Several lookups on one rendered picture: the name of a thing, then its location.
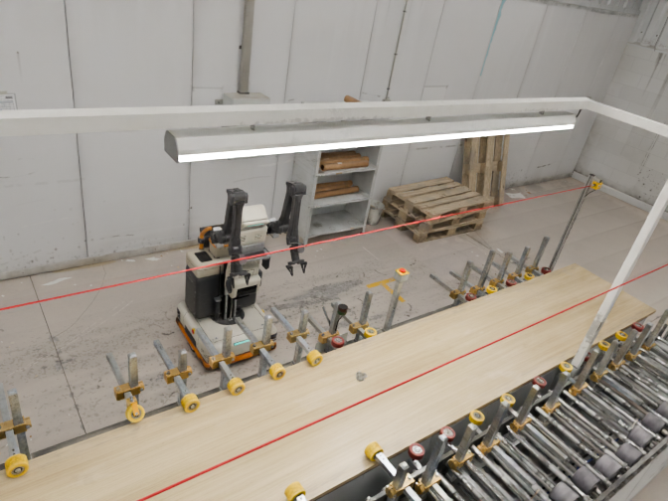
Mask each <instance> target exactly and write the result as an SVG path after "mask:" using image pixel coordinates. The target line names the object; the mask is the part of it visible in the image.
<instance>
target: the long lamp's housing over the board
mask: <svg viewBox="0 0 668 501"><path fill-rule="evenodd" d="M576 123H577V116H576V115H575V114H573V113H570V112H567V111H564V110H561V111H545V112H544V114H543V115H542V114H540V113H539V112H520V113H500V114H479V115H459V116H439V117H432V118H431V119H430V121H428V120H426V119H425V117H418V118H398V119H377V120H357V121H336V122H316V123H295V124H276V125H256V126H255V128H254V131H253V130H251V127H250V126H235V127H214V128H194V129H173V130H166V132H165V136H164V151H165V152H166V153H167V154H168V155H169V156H170V157H171V158H172V159H173V160H174V161H175V162H176V163H179V156H185V155H198V154H211V153H223V152H236V151H249V150H261V149H273V148H286V147H299V146H311V145H324V144H337V143H349V142H362V141H375V140H388V139H400V138H413V137H426V136H437V135H450V134H463V133H475V132H488V131H501V130H514V129H526V128H539V127H552V126H564V125H572V129H574V127H575V125H576Z"/></svg>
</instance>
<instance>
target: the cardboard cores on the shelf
mask: <svg viewBox="0 0 668 501"><path fill-rule="evenodd" d="M368 166H369V157H368V156H361V154H360V153H356V151H341V152H327V153H321V158H320V164H319V167H321V170H322V171H328V170H339V169H349V168H360V167H368ZM352 185H353V182H352V180H347V181H338V182H329V183H320V184H316V190H315V196H314V199H320V198H326V197H332V196H338V195H344V194H350V193H356V192H359V187H358V186H352ZM351 186H352V187H351Z"/></svg>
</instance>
